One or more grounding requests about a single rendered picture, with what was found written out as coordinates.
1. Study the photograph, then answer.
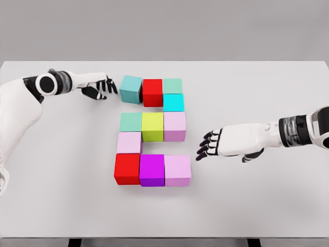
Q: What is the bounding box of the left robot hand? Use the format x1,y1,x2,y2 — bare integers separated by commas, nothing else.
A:
77,72,119,101

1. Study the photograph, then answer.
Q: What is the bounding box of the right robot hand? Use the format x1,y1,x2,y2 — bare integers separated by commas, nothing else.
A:
195,123,269,164

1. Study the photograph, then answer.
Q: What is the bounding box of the teal cube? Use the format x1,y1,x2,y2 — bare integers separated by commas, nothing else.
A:
119,75,144,105

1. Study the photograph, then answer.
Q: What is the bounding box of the mint green cube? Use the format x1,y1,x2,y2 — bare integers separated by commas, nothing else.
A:
119,112,143,133
162,78,184,95

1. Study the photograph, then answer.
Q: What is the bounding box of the red cube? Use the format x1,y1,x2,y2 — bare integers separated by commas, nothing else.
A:
113,153,141,186
141,78,164,108

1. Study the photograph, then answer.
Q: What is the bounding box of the light pink cube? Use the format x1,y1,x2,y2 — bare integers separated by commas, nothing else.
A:
163,154,192,187
116,131,144,155
163,111,187,142

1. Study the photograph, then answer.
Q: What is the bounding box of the yellow-green cube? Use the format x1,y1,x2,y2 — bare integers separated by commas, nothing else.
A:
141,112,165,143

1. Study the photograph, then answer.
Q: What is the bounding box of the cyan cube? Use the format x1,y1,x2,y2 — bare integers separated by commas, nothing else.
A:
162,93,186,113

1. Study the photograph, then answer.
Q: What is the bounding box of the magenta cube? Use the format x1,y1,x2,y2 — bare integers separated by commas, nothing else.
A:
139,153,166,187

